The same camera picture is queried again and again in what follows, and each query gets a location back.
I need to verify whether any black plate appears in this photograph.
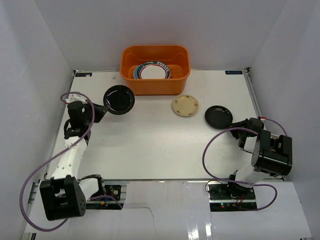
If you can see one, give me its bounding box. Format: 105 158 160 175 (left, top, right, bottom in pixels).
103 84 135 116
204 105 233 130

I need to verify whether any blue plate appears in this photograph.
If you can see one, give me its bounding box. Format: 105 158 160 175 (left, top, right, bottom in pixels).
133 66 139 79

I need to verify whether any green rimmed white plate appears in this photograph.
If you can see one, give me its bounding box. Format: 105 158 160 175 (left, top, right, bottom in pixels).
137 61 171 80

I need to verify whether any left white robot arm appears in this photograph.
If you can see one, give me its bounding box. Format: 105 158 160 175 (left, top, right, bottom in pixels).
39 100 109 221

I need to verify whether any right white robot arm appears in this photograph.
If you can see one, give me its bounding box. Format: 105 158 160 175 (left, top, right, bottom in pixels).
225 116 293 200

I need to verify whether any orange plastic bin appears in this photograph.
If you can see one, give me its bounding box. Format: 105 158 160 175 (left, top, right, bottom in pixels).
119 45 191 96

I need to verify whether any left blue table label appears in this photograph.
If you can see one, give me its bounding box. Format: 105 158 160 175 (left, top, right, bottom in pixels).
74 72 92 77

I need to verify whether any blue table label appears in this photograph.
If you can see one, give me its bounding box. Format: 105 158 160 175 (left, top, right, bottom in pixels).
225 70 243 75
74 72 92 77

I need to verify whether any right blue table label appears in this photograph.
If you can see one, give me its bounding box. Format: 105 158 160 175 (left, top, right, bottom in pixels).
225 70 243 75

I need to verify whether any beige small plate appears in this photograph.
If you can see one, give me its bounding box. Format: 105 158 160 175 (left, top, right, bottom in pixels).
171 94 199 117

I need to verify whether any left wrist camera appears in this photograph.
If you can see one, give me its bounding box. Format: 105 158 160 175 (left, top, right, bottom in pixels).
64 93 86 104

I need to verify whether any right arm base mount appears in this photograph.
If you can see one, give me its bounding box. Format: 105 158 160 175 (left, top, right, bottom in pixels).
204 182 258 213

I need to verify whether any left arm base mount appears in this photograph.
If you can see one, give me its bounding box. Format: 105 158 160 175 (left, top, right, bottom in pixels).
86 185 123 210

